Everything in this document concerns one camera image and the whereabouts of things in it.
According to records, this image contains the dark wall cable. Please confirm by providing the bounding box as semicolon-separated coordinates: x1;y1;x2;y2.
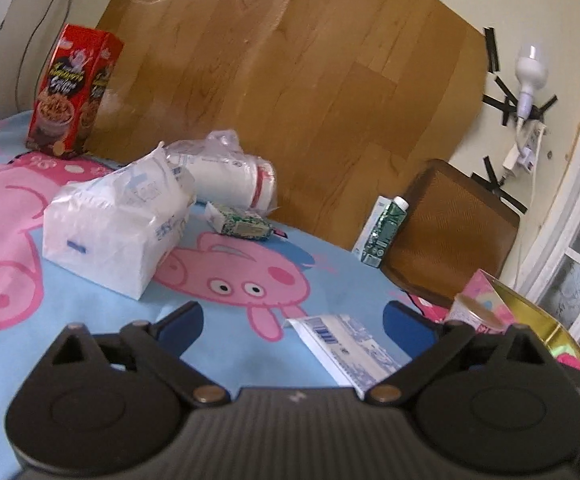
14;0;78;113

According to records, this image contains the black tape strip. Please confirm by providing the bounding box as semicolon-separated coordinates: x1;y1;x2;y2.
471;156;529;214
534;94;558;122
484;26;502;74
494;75;521;112

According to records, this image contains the plastic-wrapped white tissue roll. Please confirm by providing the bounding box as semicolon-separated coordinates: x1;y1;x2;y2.
162;130;278;211

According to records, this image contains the green and white drink carton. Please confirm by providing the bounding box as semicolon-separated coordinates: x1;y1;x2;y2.
352;195;411;268

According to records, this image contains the white light bulb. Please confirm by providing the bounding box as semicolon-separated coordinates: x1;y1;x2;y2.
514;45;549;122

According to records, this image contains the pastel paper cup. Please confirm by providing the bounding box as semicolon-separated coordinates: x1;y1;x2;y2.
445;294;508;333

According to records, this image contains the white window frame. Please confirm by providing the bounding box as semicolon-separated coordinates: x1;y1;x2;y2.
520;0;580;361

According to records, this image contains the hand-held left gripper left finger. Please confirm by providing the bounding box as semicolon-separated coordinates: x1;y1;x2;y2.
50;301;231;407

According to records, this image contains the pink box with gold lining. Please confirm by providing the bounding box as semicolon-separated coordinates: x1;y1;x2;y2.
410;268;580;386

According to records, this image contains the white cable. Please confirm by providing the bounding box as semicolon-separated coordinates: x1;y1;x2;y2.
514;167;538;286

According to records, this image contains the small green and white box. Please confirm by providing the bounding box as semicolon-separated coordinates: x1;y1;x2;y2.
205;201;275;242

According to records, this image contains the blue printed pig blanket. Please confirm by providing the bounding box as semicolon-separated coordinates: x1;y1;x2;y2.
0;110;451;471

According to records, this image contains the wood-pattern board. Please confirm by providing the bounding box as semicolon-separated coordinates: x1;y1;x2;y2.
87;0;488;251

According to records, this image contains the red cereal box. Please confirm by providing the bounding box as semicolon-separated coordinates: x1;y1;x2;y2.
26;23;124;160

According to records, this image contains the white and blue tissue packet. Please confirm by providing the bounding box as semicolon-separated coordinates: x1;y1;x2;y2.
284;313;413;395

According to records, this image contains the large white tissue pack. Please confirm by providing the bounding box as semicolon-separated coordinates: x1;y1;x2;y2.
42;142;198;302

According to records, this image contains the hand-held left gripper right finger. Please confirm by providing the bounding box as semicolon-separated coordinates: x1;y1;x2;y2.
365;301;543;405

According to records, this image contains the white power adapter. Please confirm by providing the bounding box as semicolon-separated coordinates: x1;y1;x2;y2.
502;124;547;177

